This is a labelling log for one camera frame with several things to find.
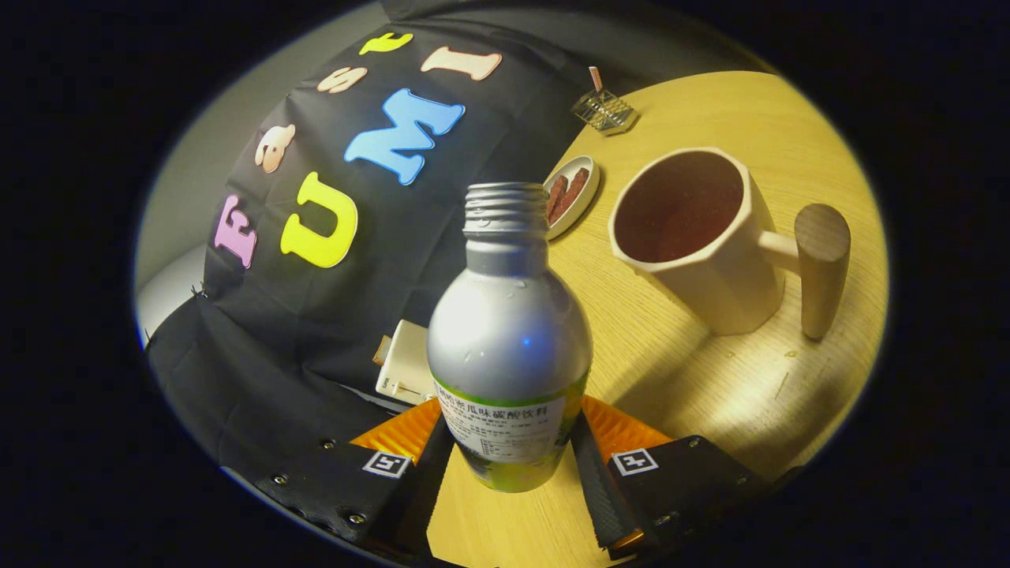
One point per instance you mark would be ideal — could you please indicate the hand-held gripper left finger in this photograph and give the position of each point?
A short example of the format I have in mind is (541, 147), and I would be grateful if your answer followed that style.
(418, 505)

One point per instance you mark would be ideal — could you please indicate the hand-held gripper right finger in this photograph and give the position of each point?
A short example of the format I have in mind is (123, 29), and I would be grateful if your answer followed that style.
(604, 497)

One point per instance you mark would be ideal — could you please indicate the silver juice bottle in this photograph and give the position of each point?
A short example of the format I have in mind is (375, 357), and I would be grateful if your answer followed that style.
(509, 331)

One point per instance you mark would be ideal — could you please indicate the wooden table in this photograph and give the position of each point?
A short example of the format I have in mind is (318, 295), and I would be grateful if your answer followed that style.
(671, 379)

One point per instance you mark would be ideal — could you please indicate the white toaster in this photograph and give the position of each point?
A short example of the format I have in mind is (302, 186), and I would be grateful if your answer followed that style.
(406, 355)

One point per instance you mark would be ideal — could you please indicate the toast slice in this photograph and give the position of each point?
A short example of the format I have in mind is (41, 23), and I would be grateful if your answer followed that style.
(382, 350)

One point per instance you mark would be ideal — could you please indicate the white oval plate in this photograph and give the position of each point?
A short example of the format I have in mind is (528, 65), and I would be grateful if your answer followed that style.
(582, 207)

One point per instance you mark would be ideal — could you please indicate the red meat piece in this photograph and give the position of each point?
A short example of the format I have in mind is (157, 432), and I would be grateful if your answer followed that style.
(572, 193)
(556, 197)

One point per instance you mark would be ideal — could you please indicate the striped straw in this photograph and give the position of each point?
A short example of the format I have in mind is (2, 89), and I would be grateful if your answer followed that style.
(596, 79)

